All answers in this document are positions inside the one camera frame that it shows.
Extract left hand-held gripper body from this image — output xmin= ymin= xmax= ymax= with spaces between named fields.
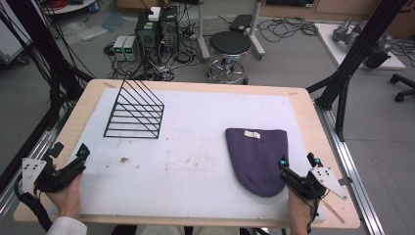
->
xmin=20 ymin=152 xmax=87 ymax=194

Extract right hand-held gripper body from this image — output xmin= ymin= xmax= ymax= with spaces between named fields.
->
xmin=279 ymin=165 xmax=348 ymax=202

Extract purple knitted beanie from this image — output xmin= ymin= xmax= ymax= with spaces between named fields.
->
xmin=224 ymin=127 xmax=290 ymax=199

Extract person's left hand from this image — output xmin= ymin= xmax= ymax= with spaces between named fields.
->
xmin=45 ymin=171 xmax=83 ymax=220

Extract person's right hand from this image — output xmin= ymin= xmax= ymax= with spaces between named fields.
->
xmin=287 ymin=187 xmax=315 ymax=235

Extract thin wooden strip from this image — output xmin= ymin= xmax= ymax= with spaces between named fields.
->
xmin=320 ymin=199 xmax=346 ymax=225

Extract white foam mat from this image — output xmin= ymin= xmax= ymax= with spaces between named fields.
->
xmin=75 ymin=87 xmax=327 ymax=223

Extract small white power unit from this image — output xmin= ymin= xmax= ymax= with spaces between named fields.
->
xmin=122 ymin=34 xmax=140 ymax=63
xmin=112 ymin=34 xmax=127 ymax=62

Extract black office chair base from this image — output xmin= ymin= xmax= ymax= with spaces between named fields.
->
xmin=389 ymin=72 xmax=415 ymax=104

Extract grey equipment case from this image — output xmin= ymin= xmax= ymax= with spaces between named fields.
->
xmin=0 ymin=9 xmax=33 ymax=66

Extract white floor platform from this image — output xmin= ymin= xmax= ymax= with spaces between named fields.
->
xmin=314 ymin=22 xmax=407 ymax=71

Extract clear plastic sheet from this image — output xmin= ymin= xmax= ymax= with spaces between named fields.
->
xmin=59 ymin=20 xmax=110 ymax=44

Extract black round stool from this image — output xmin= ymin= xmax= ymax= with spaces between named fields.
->
xmin=207 ymin=30 xmax=253 ymax=86

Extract grey robot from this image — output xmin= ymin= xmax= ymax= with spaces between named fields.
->
xmin=332 ymin=17 xmax=394 ymax=71

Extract grey table leg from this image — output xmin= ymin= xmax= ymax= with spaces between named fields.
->
xmin=195 ymin=0 xmax=212 ymax=63
xmin=248 ymin=0 xmax=267 ymax=62

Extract black computer tower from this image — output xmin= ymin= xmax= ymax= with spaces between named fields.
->
xmin=159 ymin=5 xmax=181 ymax=56
xmin=134 ymin=10 xmax=161 ymax=65

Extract round white table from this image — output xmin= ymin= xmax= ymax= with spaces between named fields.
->
xmin=41 ymin=0 xmax=98 ymax=16

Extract black flat box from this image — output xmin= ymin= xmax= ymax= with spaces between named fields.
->
xmin=228 ymin=14 xmax=254 ymax=34

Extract white box on computer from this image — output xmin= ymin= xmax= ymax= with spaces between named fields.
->
xmin=148 ymin=6 xmax=162 ymax=23

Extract aluminium rail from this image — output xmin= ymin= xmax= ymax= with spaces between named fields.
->
xmin=313 ymin=99 xmax=388 ymax=235
xmin=0 ymin=106 xmax=73 ymax=223

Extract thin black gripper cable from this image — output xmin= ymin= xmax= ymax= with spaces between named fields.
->
xmin=305 ymin=190 xmax=327 ymax=235

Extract black sleeved gripper cable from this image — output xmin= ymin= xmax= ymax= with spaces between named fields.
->
xmin=14 ymin=182 xmax=54 ymax=233

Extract black wire rack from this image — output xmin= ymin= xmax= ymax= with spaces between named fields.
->
xmin=103 ymin=71 xmax=165 ymax=140

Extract black metal frame stand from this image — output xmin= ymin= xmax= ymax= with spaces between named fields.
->
xmin=0 ymin=0 xmax=96 ymax=131
xmin=305 ymin=0 xmax=410 ymax=143

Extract cables by the computers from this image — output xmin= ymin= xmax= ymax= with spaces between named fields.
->
xmin=103 ymin=38 xmax=204 ymax=82

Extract tangle of black floor cables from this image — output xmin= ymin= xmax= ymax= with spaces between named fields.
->
xmin=255 ymin=15 xmax=319 ymax=44

